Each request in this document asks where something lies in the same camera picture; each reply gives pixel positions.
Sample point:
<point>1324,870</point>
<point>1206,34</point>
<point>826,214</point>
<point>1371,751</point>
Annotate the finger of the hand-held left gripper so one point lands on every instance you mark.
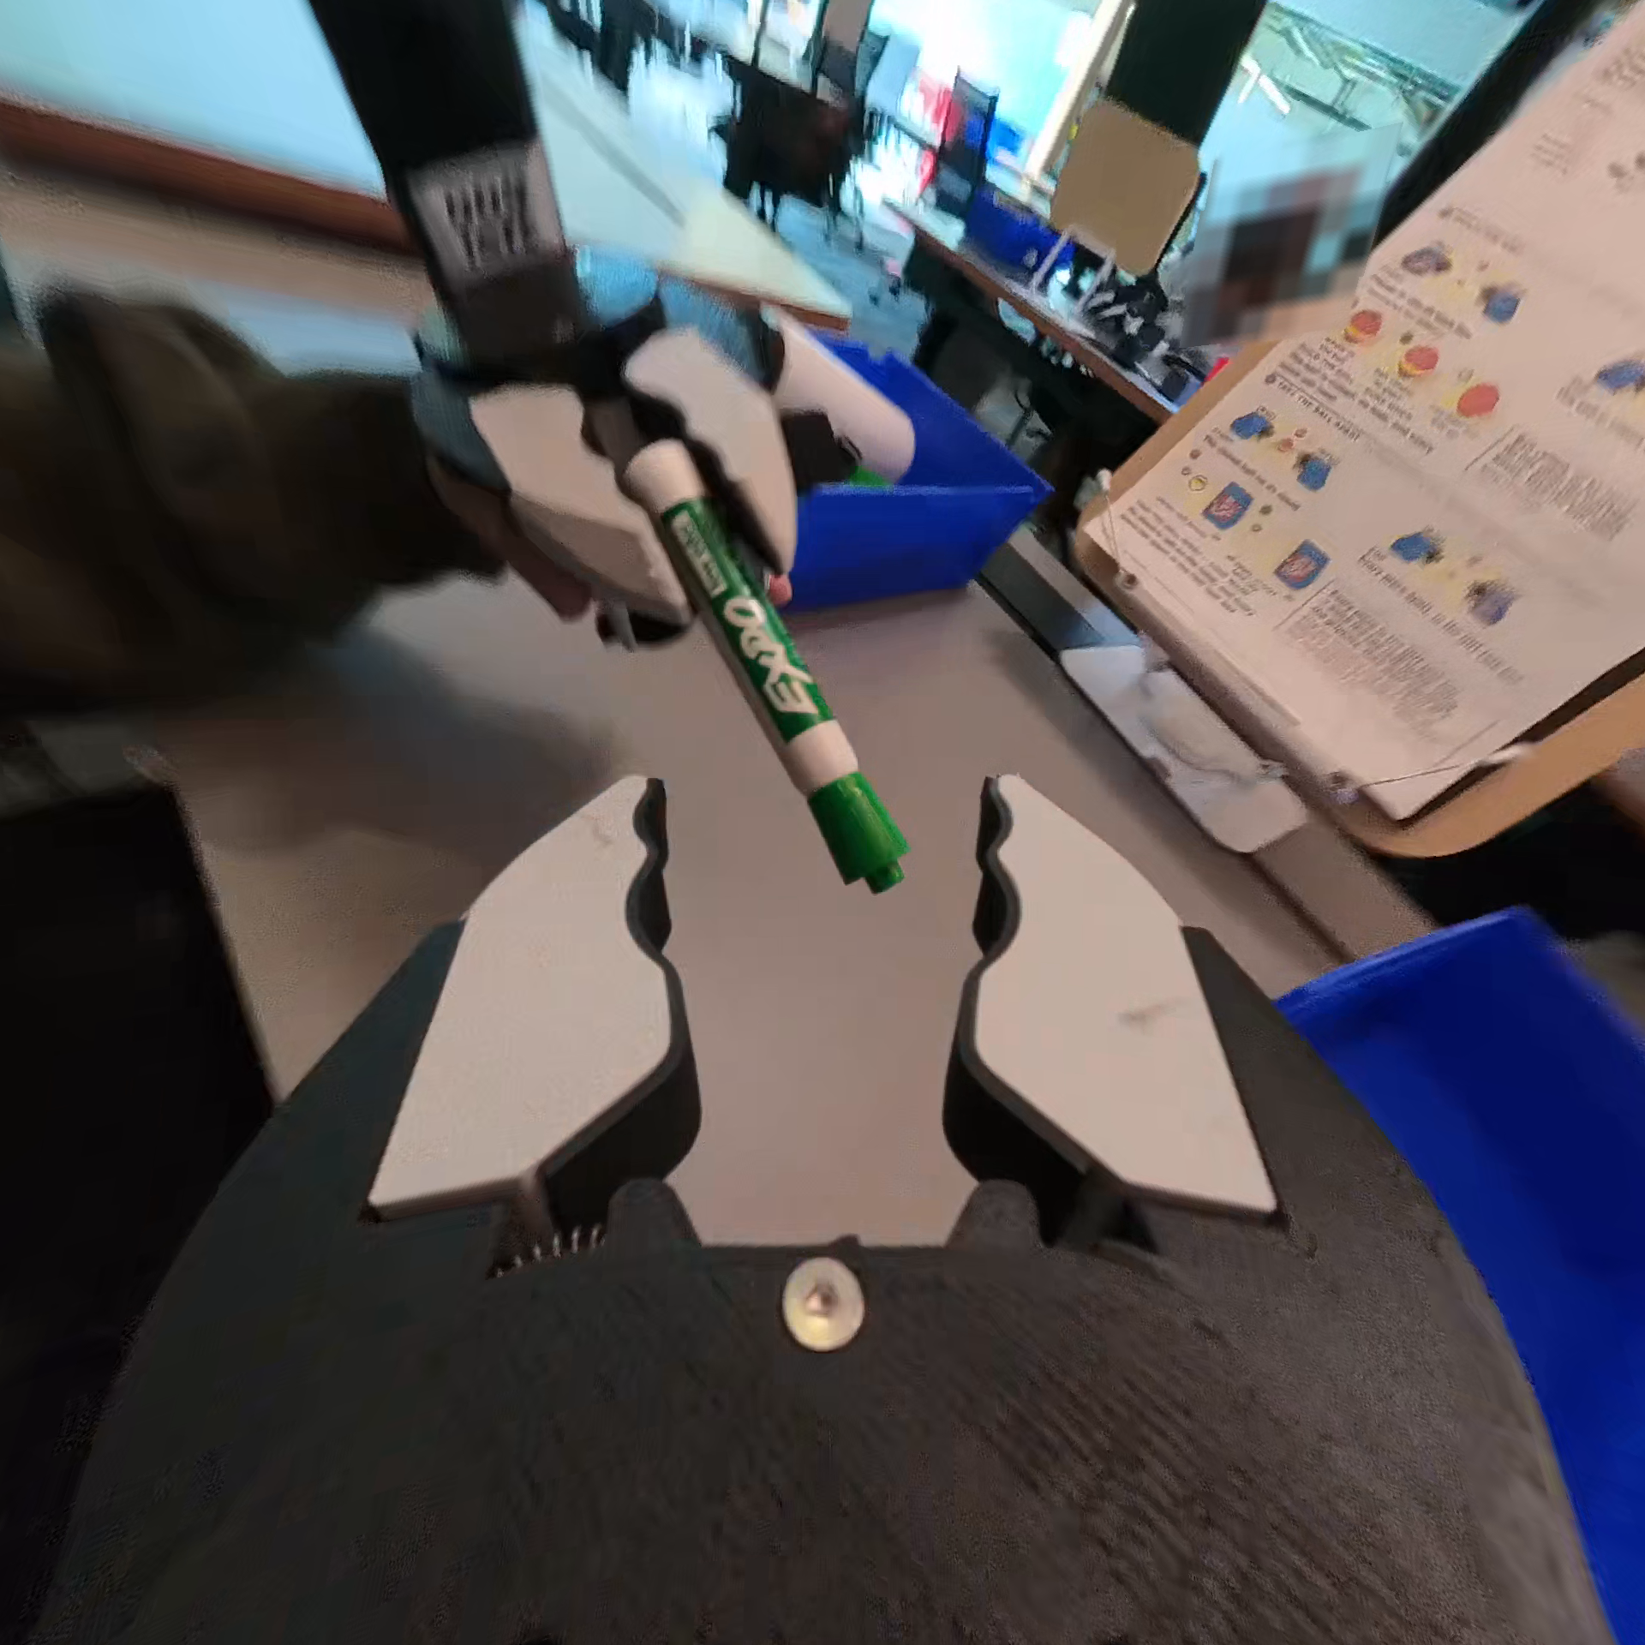
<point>732,424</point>
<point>566,488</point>

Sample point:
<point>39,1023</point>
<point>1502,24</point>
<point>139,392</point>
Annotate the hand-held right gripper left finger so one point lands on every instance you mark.
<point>538,1029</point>

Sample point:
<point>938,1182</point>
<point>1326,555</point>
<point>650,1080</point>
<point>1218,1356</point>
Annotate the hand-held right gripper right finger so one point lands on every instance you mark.
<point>1104,1029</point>

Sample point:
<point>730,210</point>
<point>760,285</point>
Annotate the blue plastic bin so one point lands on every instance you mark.
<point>1516,1156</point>
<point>924,528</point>

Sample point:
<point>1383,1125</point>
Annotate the green dry-erase marker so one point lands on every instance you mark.
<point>758,643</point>

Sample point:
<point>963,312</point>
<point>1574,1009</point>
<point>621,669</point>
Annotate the person's left forearm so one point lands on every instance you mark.
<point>192,488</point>

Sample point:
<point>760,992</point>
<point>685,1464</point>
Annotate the white paper roll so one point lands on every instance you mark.
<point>848,398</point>

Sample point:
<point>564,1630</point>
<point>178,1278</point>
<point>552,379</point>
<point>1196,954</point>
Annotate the tan board on stand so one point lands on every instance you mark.
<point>1124,187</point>

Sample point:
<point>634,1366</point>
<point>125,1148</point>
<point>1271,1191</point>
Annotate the black panel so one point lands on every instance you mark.
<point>1183,65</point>

